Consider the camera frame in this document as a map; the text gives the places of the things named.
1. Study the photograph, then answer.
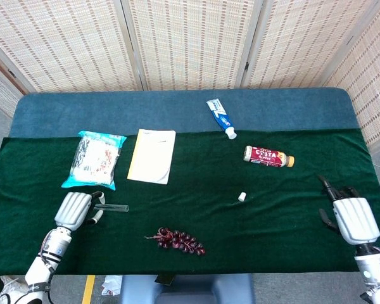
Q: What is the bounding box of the red coffee bottle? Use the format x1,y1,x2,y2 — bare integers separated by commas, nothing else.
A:
243,145,295,168

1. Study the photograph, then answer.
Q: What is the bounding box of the blue white toothpaste tube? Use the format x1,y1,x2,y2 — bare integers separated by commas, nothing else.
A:
206,98,238,140

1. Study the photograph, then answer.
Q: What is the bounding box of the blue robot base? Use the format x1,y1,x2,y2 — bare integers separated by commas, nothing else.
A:
120,274,255,304

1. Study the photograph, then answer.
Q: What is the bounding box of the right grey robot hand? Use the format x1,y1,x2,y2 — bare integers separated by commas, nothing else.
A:
316,174,380,245

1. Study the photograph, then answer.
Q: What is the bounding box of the dark red grape bunch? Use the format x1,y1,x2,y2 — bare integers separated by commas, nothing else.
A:
144,226,206,256

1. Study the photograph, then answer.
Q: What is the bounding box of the green velvet cloth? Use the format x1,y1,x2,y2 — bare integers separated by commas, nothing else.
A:
0,128,380,276

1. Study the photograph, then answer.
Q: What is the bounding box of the crumpled white paper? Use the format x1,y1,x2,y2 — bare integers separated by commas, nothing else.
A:
101,274,124,297

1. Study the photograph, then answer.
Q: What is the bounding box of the cream paper notebook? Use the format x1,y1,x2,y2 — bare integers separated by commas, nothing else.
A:
127,129,177,186

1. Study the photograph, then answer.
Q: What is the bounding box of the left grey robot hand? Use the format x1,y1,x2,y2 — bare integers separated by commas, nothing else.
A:
54,191,107,232

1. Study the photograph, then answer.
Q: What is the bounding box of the transparent glass test tube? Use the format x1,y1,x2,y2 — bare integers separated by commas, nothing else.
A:
94,204,130,213

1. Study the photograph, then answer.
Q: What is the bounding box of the woven bamboo screen panel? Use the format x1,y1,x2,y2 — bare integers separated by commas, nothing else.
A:
120,0,263,92
0,0,146,94
322,0,380,153
0,56,23,118
240,0,380,89

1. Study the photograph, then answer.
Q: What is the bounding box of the blue table cover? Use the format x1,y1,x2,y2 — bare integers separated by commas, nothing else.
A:
8,87,359,139

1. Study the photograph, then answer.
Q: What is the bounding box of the teal plastic snack packet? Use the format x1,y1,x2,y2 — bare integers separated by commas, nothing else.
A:
61,130,127,192

